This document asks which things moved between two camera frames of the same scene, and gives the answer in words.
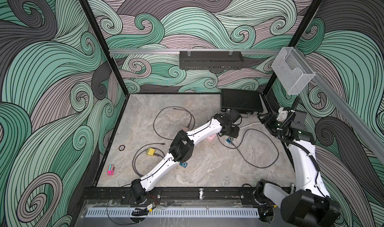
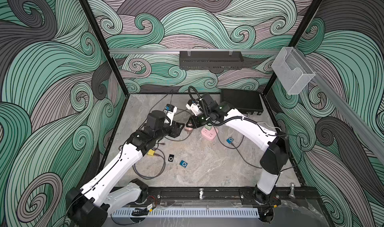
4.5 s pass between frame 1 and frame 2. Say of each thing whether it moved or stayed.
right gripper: moved
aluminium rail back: stayed
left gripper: moved
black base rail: stayed
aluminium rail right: stayed
